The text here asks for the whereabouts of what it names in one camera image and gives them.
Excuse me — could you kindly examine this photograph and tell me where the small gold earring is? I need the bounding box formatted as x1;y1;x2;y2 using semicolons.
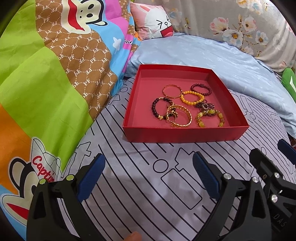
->
166;111;178;122

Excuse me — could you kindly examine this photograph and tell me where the yellow-green stone bracelet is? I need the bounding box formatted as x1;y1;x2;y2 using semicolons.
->
196;109;225;128

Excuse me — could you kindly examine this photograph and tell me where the dark red bead bracelet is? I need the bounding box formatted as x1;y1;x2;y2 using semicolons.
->
191;83;213;96

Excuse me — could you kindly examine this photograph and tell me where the dark brown bead bracelet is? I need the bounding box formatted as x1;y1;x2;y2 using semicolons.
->
151;97;174;121

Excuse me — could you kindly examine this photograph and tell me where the thin gold bangle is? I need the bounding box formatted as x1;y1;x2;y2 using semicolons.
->
162;84;183;99

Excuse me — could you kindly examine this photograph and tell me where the colourful monkey cartoon blanket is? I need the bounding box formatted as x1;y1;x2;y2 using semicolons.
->
1;1;139;240

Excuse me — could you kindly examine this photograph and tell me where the light blue duvet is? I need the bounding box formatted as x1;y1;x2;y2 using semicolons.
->
125;34;295;137

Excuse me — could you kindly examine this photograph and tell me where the left hand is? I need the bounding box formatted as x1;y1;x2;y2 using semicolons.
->
123;232;142;241

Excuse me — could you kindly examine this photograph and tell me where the twisted gold bangle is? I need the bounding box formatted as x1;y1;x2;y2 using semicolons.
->
166;104;193;128

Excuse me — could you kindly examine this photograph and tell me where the yellow bead bracelet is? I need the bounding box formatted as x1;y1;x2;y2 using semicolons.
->
179;90;205;107

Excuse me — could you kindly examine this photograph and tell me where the red jewelry tray box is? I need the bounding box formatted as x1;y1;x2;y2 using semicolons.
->
123;64;249;143

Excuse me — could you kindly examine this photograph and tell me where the garnet multi-strand bracelet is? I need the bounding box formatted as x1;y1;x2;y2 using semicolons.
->
194;99;215;112

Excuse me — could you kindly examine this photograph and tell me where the green plush toy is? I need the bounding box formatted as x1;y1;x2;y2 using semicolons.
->
281;68;296;102

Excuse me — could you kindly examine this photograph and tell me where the grey floral quilt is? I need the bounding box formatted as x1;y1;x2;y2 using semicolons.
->
143;0;295;73

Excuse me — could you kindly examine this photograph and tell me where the pink white cartoon pillow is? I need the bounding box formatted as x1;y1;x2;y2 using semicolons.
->
130;2;174;40

